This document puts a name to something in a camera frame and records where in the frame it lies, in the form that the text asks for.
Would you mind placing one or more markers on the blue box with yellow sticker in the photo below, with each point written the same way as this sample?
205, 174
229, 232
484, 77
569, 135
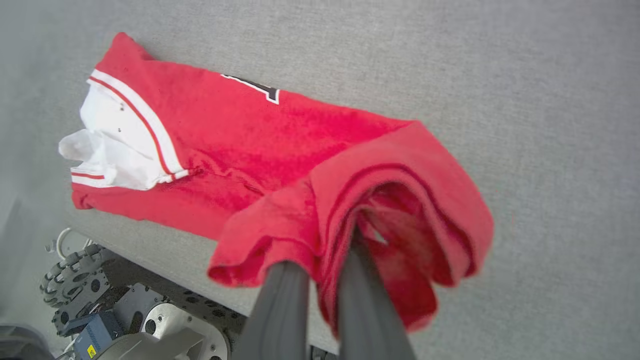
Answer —
97, 332

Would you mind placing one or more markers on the grey mecanum wheel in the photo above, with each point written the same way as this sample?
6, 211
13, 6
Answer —
75, 280

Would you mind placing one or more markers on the grey perforated robot base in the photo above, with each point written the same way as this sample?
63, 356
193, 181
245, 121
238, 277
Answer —
170, 315

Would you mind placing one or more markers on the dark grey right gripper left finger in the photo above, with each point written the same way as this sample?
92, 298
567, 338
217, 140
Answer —
280, 315

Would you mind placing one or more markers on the red Bulls 23 jersey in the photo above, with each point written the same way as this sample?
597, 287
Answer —
260, 150

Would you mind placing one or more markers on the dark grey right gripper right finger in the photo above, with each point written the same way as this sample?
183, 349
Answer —
370, 310

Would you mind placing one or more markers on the white grey robot waist link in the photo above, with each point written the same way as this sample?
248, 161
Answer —
150, 347

